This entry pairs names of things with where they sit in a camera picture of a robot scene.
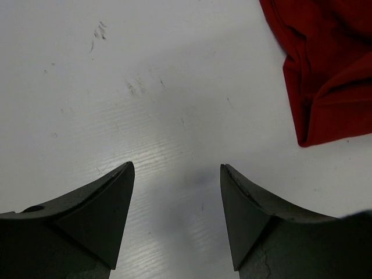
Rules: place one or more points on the red t-shirt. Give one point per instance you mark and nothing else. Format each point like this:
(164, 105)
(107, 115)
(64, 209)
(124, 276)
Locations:
(327, 69)

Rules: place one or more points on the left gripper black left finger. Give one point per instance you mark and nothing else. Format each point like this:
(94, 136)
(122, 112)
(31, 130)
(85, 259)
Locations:
(77, 235)

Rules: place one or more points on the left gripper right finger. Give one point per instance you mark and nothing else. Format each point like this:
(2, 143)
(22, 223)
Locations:
(270, 237)

